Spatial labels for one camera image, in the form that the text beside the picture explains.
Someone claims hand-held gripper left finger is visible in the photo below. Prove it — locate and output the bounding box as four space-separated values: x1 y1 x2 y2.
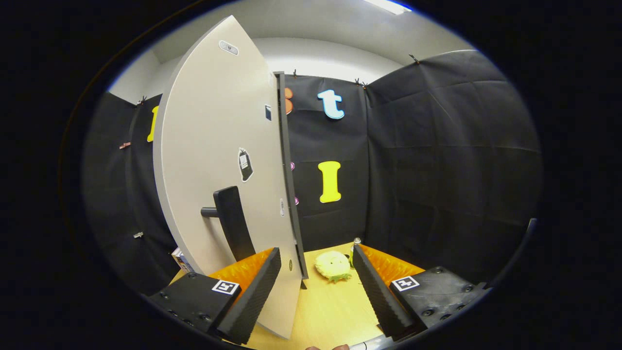
147 246 282 346

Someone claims grey shoe cabinet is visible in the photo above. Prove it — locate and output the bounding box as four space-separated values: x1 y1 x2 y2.
274 71 310 281

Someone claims ceiling light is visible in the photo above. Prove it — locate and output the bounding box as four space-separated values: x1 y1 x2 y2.
363 0 413 15

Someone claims beige shoe cabinet door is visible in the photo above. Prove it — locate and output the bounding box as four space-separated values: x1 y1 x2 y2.
153 15 304 340

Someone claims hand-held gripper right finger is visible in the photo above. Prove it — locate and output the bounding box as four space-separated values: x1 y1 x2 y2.
352 243 489 342

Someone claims black backdrop cloth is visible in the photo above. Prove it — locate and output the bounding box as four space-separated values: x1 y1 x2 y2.
80 49 544 298

